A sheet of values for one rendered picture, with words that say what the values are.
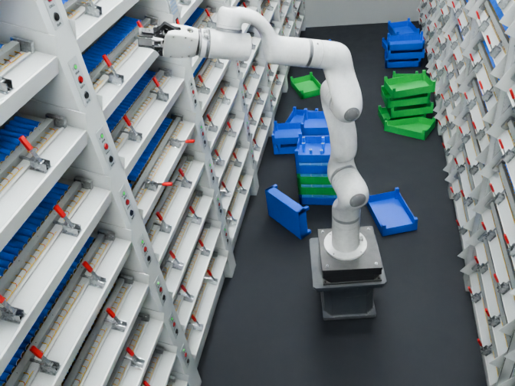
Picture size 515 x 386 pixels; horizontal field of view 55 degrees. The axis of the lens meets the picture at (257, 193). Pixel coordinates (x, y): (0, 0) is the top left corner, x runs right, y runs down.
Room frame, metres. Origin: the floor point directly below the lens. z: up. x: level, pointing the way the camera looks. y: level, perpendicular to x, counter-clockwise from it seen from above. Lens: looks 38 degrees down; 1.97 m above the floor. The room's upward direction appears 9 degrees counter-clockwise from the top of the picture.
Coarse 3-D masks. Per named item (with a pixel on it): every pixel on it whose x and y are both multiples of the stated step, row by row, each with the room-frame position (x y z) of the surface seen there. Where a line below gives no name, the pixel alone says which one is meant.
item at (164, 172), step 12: (192, 120) 1.81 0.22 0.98; (180, 132) 1.73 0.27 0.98; (192, 132) 1.79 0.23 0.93; (168, 156) 1.57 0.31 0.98; (180, 156) 1.63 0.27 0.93; (168, 168) 1.50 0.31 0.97; (156, 180) 1.43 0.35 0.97; (168, 180) 1.49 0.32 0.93; (156, 192) 1.37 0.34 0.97; (144, 204) 1.30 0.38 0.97; (144, 216) 1.25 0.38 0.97
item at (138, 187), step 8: (176, 120) 1.78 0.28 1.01; (168, 136) 1.66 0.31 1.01; (160, 144) 1.61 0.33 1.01; (160, 152) 1.56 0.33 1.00; (152, 160) 1.51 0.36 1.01; (152, 168) 1.48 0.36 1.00; (144, 176) 1.42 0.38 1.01; (136, 184) 1.38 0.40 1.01; (136, 192) 1.33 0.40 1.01; (144, 192) 1.35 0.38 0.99
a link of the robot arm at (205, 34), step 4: (200, 32) 1.46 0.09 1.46; (204, 32) 1.45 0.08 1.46; (208, 32) 1.46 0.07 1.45; (200, 36) 1.44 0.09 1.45; (204, 36) 1.43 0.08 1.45; (208, 36) 1.44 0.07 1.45; (200, 40) 1.43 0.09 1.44; (204, 40) 1.43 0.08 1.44; (208, 40) 1.43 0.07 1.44; (200, 44) 1.43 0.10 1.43; (204, 44) 1.42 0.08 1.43; (208, 44) 1.42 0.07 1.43; (200, 48) 1.43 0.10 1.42; (204, 48) 1.42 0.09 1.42; (208, 48) 1.42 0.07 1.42; (200, 52) 1.43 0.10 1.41; (204, 52) 1.42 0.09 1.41; (208, 52) 1.42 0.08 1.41; (200, 56) 1.43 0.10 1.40; (204, 56) 1.43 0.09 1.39
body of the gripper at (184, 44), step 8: (176, 24) 1.45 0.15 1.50; (168, 32) 1.41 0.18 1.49; (176, 32) 1.42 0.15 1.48; (184, 32) 1.42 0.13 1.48; (192, 32) 1.43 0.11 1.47; (168, 40) 1.41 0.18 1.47; (176, 40) 1.41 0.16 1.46; (184, 40) 1.42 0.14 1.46; (192, 40) 1.42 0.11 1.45; (168, 48) 1.43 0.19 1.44; (176, 48) 1.43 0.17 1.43; (184, 48) 1.43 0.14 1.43; (192, 48) 1.43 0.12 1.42; (168, 56) 1.44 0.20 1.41; (176, 56) 1.44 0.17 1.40; (184, 56) 1.45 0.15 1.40; (192, 56) 1.45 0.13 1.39
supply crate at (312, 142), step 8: (312, 136) 2.49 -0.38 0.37; (320, 136) 2.47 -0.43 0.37; (328, 136) 2.46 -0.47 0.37; (312, 144) 2.48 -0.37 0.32; (320, 144) 2.46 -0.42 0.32; (328, 144) 2.45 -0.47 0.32; (296, 152) 2.32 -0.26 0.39; (304, 152) 2.40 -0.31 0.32; (328, 152) 2.36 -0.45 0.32; (296, 160) 2.32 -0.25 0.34; (304, 160) 2.31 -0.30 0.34; (312, 160) 2.30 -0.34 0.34; (320, 160) 2.28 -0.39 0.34; (328, 160) 2.27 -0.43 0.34
